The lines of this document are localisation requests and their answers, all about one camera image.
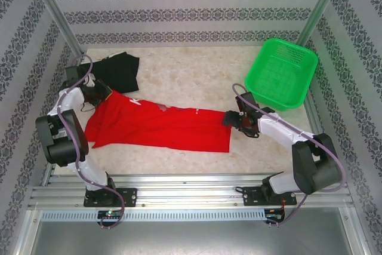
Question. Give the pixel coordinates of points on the red printed t-shirt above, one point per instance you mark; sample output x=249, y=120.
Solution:
x=167, y=129

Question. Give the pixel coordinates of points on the controller board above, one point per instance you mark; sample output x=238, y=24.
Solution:
x=110, y=214
x=274, y=216

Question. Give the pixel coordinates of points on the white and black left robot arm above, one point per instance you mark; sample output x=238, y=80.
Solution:
x=59, y=144

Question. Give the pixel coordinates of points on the right controller board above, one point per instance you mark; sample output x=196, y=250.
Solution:
x=274, y=216

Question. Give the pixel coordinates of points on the folded black t-shirt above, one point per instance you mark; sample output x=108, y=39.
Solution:
x=122, y=70

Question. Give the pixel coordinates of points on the aluminium rail frame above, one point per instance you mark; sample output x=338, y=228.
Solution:
x=191, y=196

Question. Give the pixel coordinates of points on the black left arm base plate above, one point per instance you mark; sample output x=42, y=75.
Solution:
x=128, y=196

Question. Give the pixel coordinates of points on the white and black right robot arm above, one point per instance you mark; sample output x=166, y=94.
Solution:
x=316, y=165

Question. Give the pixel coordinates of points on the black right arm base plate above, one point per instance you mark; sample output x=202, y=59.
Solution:
x=253, y=196

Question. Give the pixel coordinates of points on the left controller board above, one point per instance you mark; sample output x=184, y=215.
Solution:
x=110, y=214

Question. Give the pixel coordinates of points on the aluminium left frame post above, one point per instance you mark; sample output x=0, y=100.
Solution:
x=56, y=13

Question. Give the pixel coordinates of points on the aluminium frame post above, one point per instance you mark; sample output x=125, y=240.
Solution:
x=325, y=1
x=56, y=13

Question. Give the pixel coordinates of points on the green plastic basket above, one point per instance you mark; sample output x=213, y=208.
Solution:
x=277, y=79

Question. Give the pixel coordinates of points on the aluminium right frame post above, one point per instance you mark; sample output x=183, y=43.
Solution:
x=325, y=1

